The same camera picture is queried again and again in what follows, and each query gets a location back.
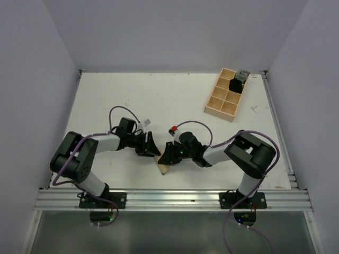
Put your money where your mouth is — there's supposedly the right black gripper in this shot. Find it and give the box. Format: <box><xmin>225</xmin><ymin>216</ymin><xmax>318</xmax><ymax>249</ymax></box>
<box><xmin>158</xmin><ymin>141</ymin><xmax>194</xmax><ymax>165</ymax></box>

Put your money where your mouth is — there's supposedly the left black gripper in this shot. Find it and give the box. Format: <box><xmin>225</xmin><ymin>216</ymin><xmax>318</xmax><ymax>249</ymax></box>
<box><xmin>127</xmin><ymin>131</ymin><xmax>160</xmax><ymax>157</ymax></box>

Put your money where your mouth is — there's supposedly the beige underwear with navy trim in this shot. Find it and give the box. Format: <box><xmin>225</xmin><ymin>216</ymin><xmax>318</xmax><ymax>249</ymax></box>
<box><xmin>155</xmin><ymin>157</ymin><xmax>170</xmax><ymax>175</ymax></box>

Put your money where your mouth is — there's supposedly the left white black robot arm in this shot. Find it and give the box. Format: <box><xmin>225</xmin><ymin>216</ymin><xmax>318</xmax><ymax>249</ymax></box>
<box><xmin>50</xmin><ymin>130</ymin><xmax>160</xmax><ymax>208</ymax></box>

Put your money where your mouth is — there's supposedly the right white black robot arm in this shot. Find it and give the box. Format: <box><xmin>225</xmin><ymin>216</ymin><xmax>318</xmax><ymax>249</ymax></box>
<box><xmin>158</xmin><ymin>126</ymin><xmax>278</xmax><ymax>208</ymax></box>

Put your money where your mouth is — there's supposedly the wooden compartment organizer box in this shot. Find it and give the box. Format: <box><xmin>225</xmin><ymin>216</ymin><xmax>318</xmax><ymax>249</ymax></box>
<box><xmin>204</xmin><ymin>68</ymin><xmax>249</xmax><ymax>122</ymax></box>

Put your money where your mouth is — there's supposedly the rolled black garment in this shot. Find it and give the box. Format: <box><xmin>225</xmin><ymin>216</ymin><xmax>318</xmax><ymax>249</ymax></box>
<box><xmin>229</xmin><ymin>78</ymin><xmax>243</xmax><ymax>94</ymax></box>

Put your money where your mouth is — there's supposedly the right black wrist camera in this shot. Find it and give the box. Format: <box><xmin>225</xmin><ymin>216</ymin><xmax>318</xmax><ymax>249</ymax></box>
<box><xmin>168</xmin><ymin>126</ymin><xmax>203</xmax><ymax>150</ymax></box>

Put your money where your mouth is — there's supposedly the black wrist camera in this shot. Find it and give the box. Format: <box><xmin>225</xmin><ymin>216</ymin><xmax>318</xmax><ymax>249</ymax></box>
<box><xmin>168</xmin><ymin>126</ymin><xmax>203</xmax><ymax>150</ymax></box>
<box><xmin>115</xmin><ymin>117</ymin><xmax>151</xmax><ymax>137</ymax></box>

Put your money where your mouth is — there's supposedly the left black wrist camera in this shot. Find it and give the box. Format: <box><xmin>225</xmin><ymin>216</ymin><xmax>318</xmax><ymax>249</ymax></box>
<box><xmin>115</xmin><ymin>117</ymin><xmax>151</xmax><ymax>137</ymax></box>

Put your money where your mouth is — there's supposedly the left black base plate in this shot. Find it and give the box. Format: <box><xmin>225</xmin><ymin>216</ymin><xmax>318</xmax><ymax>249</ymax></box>
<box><xmin>77</xmin><ymin>192</ymin><xmax>127</xmax><ymax>209</ymax></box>

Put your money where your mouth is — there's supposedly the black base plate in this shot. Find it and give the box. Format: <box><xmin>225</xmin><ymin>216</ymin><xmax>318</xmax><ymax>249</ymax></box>
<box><xmin>77</xmin><ymin>192</ymin><xmax>127</xmax><ymax>209</ymax></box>
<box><xmin>219</xmin><ymin>190</ymin><xmax>267</xmax><ymax>209</ymax></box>

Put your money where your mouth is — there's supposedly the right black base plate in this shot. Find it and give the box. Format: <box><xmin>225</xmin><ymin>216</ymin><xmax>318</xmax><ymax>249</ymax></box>
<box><xmin>219</xmin><ymin>190</ymin><xmax>267</xmax><ymax>209</ymax></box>

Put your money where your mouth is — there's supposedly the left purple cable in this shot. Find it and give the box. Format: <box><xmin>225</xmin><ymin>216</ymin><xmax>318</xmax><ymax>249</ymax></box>
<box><xmin>51</xmin><ymin>106</ymin><xmax>144</xmax><ymax>227</ymax></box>

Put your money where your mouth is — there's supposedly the aluminium right side rail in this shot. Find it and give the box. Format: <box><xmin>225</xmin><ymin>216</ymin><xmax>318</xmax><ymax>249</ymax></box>
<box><xmin>260</xmin><ymin>71</ymin><xmax>299</xmax><ymax>190</ymax></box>

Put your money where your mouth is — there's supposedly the aluminium rail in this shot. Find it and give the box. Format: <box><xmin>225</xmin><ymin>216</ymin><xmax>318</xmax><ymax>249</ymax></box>
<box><xmin>33</xmin><ymin>188</ymin><xmax>313</xmax><ymax>212</ymax></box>
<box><xmin>260</xmin><ymin>71</ymin><xmax>299</xmax><ymax>190</ymax></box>

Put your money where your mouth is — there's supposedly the aluminium front rail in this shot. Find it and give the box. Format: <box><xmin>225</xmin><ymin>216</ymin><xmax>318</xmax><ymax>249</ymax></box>
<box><xmin>33</xmin><ymin>188</ymin><xmax>313</xmax><ymax>212</ymax></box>

